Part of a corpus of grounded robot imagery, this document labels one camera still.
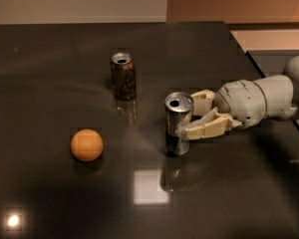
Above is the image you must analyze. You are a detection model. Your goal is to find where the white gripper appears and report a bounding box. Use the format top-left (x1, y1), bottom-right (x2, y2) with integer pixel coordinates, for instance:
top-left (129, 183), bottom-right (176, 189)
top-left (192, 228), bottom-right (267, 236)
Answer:
top-left (178, 80), bottom-right (267, 140)

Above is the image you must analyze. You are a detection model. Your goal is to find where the silver redbull can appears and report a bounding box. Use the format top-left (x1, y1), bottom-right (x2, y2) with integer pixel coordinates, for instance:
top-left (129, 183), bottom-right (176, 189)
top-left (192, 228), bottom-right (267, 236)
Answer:
top-left (164, 92), bottom-right (194, 155)

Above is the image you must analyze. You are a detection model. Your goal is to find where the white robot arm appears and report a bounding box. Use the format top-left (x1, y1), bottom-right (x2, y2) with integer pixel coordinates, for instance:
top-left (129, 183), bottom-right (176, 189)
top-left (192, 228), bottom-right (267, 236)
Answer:
top-left (176, 56), bottom-right (299, 140)

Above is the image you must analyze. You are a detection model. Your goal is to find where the brown soda can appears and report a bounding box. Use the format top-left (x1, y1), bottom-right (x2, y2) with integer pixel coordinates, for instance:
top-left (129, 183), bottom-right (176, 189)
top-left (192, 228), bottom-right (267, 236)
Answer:
top-left (111, 52), bottom-right (137, 100)

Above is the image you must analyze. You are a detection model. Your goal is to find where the orange ball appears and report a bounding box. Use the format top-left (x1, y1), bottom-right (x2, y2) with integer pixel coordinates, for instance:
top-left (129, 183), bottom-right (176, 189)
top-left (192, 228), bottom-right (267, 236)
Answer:
top-left (70, 129), bottom-right (104, 162)

